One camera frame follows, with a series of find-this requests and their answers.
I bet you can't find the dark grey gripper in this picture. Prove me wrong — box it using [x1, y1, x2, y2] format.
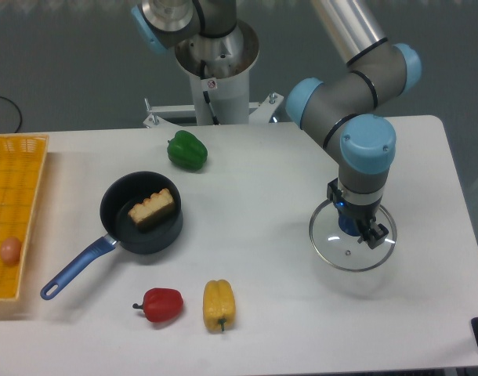
[327, 179, 386, 249]

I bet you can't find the glass lid blue knob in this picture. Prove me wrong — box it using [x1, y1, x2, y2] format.
[309, 200, 397, 272]

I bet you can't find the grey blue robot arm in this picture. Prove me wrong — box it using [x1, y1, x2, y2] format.
[131, 1, 422, 248]

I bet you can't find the yellow bell pepper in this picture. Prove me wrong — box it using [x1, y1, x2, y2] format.
[202, 280, 236, 332]

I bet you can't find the green bell pepper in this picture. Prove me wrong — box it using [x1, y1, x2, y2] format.
[167, 130, 208, 171]

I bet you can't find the toy bread slice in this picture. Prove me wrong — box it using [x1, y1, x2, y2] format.
[128, 188, 176, 231]

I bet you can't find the red bell pepper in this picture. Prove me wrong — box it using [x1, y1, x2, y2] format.
[132, 287, 183, 324]

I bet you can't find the brown egg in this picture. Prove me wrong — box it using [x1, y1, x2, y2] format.
[0, 237, 22, 266]

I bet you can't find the yellow plastic basket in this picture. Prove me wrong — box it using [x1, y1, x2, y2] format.
[0, 134, 49, 302]

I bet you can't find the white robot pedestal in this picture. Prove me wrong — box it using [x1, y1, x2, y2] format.
[143, 20, 284, 128]

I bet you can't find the dark pot blue handle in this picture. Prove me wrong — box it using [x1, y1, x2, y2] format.
[40, 171, 183, 300]

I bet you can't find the black cable loop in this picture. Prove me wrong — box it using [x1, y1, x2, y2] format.
[0, 95, 24, 134]

